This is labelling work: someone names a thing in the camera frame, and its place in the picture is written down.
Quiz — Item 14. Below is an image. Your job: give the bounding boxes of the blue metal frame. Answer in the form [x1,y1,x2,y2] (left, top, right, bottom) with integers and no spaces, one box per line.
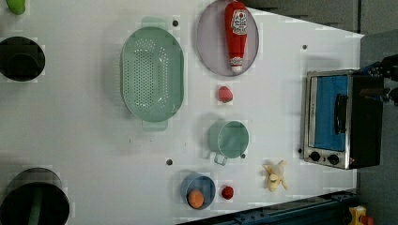
[179,191,359,225]

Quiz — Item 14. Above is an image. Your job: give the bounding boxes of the peeled toy banana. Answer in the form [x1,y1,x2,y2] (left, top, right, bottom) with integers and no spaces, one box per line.
[264,160,288,192]

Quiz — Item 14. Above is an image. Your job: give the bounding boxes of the green plastic mug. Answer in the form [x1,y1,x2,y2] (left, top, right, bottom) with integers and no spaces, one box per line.
[207,120,250,166]

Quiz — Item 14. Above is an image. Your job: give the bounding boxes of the orange toy fruit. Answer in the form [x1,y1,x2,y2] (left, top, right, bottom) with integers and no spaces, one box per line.
[188,189,205,209]

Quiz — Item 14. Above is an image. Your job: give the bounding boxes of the small red toy strawberry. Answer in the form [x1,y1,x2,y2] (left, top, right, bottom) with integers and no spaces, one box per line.
[222,186,234,200]

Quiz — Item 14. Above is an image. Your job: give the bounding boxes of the green cylinder object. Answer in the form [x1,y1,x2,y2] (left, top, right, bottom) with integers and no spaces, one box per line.
[6,0,25,15]

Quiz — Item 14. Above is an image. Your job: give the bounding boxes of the grey round plate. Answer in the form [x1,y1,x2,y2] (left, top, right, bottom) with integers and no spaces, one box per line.
[196,0,259,77]

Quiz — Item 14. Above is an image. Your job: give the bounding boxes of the blue plastic cup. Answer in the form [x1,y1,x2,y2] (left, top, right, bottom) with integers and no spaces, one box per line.
[180,172,216,210]

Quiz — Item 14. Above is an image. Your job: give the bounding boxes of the black cylinder with green stripe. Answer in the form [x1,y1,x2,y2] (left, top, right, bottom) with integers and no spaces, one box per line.
[1,168,70,225]

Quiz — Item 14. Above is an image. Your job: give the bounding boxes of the pink toy strawberry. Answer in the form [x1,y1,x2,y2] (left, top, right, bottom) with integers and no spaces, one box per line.
[218,86,233,103]

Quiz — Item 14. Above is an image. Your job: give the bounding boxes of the red ketchup bottle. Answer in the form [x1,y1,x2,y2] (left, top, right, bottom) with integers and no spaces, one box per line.
[224,1,248,73]

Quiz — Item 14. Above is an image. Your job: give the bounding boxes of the green plastic colander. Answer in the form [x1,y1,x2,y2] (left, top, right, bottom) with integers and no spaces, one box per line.
[120,17,184,131]

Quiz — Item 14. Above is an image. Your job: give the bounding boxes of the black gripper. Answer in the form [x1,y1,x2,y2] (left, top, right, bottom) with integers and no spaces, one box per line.
[360,54,398,106]

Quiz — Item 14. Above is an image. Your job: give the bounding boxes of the black cylinder upper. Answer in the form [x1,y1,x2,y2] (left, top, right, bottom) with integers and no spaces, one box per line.
[0,37,46,82]

